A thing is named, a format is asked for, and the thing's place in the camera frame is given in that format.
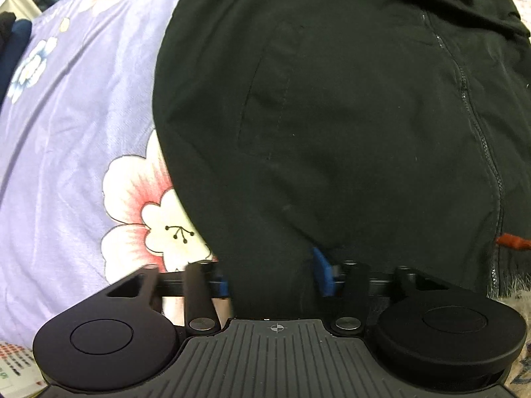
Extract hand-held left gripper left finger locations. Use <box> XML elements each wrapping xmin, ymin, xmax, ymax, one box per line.
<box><xmin>107</xmin><ymin>260</ymin><xmax>231</xmax><ymax>336</ymax></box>

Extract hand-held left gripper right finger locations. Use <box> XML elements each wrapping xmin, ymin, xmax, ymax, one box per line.
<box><xmin>313</xmin><ymin>246</ymin><xmax>449</xmax><ymax>334</ymax></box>

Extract black zip jacket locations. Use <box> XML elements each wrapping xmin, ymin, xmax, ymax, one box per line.
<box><xmin>151</xmin><ymin>0</ymin><xmax>531</xmax><ymax>320</ymax></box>

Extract navy folded clothes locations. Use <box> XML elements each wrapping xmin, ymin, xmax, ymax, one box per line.
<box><xmin>0</xmin><ymin>19</ymin><xmax>34</xmax><ymax>102</ymax></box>

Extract black folded clothes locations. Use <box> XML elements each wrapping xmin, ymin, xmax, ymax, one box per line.
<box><xmin>0</xmin><ymin>12</ymin><xmax>17</xmax><ymax>50</ymax></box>

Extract beige fuzzy blanket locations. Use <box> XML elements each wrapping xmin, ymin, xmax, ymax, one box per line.
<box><xmin>485</xmin><ymin>271</ymin><xmax>531</xmax><ymax>396</ymax></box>

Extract purple floral bed sheet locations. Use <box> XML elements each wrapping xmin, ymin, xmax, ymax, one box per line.
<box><xmin>0</xmin><ymin>0</ymin><xmax>233</xmax><ymax>349</ymax></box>

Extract printed paper sheet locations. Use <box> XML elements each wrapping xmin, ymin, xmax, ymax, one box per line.
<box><xmin>0</xmin><ymin>340</ymin><xmax>48</xmax><ymax>398</ymax></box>

